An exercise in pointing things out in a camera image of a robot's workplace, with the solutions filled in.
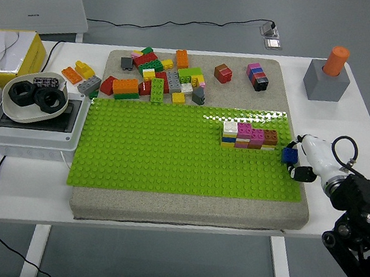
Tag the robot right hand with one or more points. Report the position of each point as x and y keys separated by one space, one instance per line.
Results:
x=320 y=157

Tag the blue toy brick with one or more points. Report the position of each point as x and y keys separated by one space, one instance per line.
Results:
x=229 y=139
x=259 y=72
x=289 y=156

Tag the brown sloped toy brick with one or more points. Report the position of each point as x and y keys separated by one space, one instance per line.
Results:
x=220 y=70

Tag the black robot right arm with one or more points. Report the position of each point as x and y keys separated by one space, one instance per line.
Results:
x=357 y=211

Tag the white flat toy brick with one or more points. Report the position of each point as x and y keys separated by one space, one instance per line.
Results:
x=269 y=148
x=242 y=140

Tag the magenta toy brick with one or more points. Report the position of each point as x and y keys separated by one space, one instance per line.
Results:
x=257 y=135
x=244 y=129

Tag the blue flat toy brick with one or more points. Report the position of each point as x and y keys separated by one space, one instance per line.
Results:
x=229 y=139

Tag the black toy brick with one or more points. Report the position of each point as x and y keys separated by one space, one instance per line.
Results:
x=262 y=84

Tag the dark grey sloped toy brick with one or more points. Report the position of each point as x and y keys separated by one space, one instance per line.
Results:
x=198 y=96

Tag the small pink toy brick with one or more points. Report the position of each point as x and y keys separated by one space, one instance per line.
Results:
x=202 y=85
x=135 y=56

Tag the green studded baseplate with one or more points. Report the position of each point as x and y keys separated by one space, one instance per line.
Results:
x=169 y=150

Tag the orange toy brick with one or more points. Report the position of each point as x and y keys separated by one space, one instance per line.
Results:
x=182 y=59
x=125 y=86
x=71 y=76

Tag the long lime green toy brick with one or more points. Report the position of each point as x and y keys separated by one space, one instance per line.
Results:
x=157 y=90

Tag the white and yellow toy brick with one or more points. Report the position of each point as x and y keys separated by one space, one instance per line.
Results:
x=148 y=75

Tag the green flat toy brick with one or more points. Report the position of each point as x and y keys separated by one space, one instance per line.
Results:
x=127 y=97

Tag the small yellow toy brick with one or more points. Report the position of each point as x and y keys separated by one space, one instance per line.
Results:
x=138 y=52

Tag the red sloped toy brick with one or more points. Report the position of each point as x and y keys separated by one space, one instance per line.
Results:
x=107 y=86

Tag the small green toy brick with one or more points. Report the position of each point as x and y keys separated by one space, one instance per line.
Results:
x=94 y=94

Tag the grey cube holder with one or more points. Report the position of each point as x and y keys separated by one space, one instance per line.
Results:
x=323 y=85

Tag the orange cylinder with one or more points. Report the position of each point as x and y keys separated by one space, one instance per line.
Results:
x=336 y=60

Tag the white table leg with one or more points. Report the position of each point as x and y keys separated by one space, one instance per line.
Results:
x=281 y=272
x=34 y=255

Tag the metal floor plate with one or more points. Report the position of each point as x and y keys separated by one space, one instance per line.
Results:
x=273 y=43

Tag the open metal floor socket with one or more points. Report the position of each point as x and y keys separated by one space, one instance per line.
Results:
x=268 y=31

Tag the grey-brown foam mat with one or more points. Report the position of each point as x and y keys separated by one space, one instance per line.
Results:
x=178 y=213

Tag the black terminal strip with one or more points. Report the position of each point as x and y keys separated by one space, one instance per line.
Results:
x=45 y=81

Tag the black hex nut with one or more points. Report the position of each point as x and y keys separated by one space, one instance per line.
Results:
x=40 y=102
x=15 y=95

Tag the white bowl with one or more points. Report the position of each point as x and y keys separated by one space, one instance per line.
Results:
x=23 y=115

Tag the yellow tissue box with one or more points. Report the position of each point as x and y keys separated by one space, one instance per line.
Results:
x=28 y=54

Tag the grey electrical enclosure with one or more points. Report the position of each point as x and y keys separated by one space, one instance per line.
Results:
x=33 y=141

